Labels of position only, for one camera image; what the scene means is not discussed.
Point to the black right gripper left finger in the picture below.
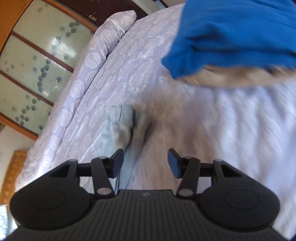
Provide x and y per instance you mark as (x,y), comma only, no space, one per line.
(100,169)

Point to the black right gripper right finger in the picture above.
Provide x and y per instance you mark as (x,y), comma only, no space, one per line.
(190,169)

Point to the light grey pants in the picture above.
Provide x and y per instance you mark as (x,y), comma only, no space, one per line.
(125,128)

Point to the rolled lavender quilt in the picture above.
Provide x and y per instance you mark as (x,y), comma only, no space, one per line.
(41,155)

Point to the lavender embroidered bedspread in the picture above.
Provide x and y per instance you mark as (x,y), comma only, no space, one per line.
(253,129)

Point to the wooden headboard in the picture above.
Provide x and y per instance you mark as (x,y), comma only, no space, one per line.
(14,169)

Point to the beige garment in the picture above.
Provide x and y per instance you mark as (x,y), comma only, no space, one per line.
(213,76)

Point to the frosted glass wardrobe door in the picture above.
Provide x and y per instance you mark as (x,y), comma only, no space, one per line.
(41,42)

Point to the blue garment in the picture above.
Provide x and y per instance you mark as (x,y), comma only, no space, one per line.
(233,33)

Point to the dark wooden cabinet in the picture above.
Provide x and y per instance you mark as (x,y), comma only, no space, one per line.
(98,11)

